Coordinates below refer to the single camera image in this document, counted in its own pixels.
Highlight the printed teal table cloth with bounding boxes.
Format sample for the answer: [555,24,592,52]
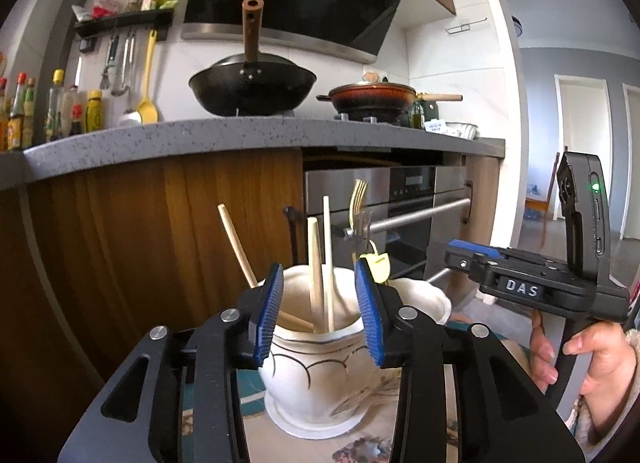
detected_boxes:
[179,317,532,463]

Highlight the black wall shelf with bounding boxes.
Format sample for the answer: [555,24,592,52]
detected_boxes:
[75,9,175,41]

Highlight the stainless steel oven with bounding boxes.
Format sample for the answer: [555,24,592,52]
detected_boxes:
[305,166,471,280]

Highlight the wooden cabinet front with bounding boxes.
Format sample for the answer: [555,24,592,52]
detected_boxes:
[1,149,304,379]

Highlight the black wok wooden handle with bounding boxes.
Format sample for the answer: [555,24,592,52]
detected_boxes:
[189,0,317,116]

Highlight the yellow green silicone spoon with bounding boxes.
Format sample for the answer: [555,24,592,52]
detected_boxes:
[359,240,390,284]

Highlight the red cap sauce bottle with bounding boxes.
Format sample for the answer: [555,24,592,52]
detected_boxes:
[8,72,27,151]

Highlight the gold fork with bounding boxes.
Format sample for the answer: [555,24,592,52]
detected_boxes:
[348,179,368,263]

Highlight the yellow cap oil bottle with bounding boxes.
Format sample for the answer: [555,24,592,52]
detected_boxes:
[44,68,64,142]

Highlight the white ceramic utensil holder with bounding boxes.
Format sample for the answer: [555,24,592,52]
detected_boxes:
[258,265,454,441]

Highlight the person right hand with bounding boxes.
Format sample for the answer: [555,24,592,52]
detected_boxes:
[529,309,640,439]

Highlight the red brown frying pan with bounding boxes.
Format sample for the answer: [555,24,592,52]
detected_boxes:
[316,82,463,123]

